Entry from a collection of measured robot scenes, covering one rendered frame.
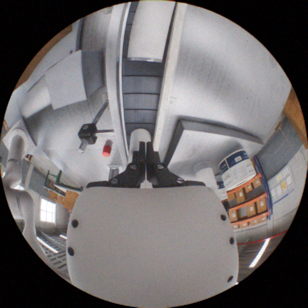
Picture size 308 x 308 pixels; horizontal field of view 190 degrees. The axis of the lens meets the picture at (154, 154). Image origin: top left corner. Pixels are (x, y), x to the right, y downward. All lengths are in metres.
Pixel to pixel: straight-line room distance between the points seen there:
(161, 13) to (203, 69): 0.18
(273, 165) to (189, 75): 4.39
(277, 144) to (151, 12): 4.54
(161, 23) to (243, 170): 0.53
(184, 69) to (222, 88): 0.13
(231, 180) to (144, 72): 0.50
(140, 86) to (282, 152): 4.50
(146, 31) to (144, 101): 0.14
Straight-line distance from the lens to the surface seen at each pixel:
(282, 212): 4.81
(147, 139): 0.23
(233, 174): 0.50
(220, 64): 0.31
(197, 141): 0.33
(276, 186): 4.42
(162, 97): 0.17
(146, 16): 0.16
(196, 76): 0.27
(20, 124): 0.70
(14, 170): 0.56
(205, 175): 0.43
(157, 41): 0.15
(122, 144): 0.17
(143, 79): 0.20
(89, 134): 0.17
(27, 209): 0.48
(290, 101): 3.43
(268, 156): 4.55
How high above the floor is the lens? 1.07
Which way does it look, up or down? 36 degrees down
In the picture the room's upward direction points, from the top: 175 degrees clockwise
